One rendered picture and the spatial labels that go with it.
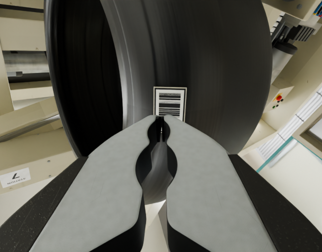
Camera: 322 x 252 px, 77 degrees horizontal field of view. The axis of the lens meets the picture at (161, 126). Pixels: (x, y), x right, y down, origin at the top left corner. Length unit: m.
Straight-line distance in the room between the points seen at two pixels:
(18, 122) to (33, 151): 0.12
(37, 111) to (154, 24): 0.77
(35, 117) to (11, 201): 2.31
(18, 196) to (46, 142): 2.27
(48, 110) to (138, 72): 0.72
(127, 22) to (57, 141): 0.74
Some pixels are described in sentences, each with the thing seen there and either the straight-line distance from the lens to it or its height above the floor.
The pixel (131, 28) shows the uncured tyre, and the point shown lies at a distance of 0.27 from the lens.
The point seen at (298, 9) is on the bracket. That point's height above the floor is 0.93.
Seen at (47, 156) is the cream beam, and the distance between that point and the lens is 0.91.
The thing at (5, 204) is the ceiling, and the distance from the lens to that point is 3.17.
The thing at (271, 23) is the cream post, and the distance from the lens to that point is 0.72.
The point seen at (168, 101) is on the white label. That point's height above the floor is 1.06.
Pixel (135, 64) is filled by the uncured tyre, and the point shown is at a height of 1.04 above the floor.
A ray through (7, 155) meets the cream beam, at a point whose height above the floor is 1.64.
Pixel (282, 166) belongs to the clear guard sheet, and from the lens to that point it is 0.93.
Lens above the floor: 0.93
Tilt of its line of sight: 39 degrees up
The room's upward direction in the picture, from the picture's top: 158 degrees counter-clockwise
